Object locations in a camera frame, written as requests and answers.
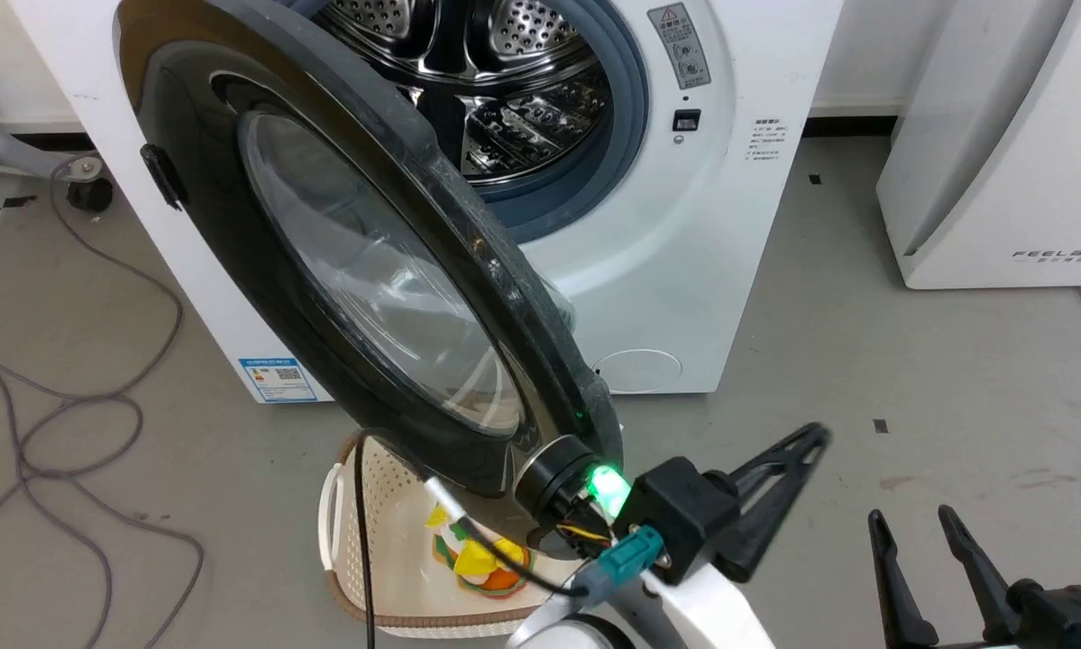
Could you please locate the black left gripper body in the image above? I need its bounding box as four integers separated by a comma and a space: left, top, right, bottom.
590, 455, 742, 586

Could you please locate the white woven laundry basket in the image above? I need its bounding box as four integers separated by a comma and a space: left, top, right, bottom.
318, 432, 588, 640

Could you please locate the black caster wheel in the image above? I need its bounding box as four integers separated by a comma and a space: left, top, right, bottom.
65, 175, 115, 215

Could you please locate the white air purifier appliance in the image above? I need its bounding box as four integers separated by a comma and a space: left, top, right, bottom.
875, 0, 1081, 291

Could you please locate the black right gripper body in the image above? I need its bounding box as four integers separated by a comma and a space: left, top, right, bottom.
937, 579, 1081, 649

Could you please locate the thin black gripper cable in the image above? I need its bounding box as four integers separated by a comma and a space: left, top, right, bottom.
353, 431, 595, 649

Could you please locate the dark round glass washer door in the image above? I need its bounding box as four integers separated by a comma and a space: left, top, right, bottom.
115, 0, 625, 553

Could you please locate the blue energy label sticker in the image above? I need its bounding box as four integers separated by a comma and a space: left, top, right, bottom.
238, 357, 319, 405

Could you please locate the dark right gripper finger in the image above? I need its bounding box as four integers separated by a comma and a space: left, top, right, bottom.
868, 508, 940, 649
938, 504, 1016, 625

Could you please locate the teal cable connector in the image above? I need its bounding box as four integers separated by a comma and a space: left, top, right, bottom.
597, 526, 666, 604

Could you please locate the grey metal frame leg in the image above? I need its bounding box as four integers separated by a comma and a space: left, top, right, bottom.
0, 83, 105, 183

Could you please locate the white front-load washing machine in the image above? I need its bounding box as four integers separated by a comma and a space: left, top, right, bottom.
8, 0, 843, 405

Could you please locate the grey floor cable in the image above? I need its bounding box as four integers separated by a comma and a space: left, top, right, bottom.
0, 155, 206, 649

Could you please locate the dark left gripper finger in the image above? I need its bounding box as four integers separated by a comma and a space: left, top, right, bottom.
719, 422, 832, 583

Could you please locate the round white filter cover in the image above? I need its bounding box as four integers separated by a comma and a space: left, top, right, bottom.
593, 349, 684, 396

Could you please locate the black door hinge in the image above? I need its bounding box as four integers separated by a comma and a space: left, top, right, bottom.
140, 142, 188, 214

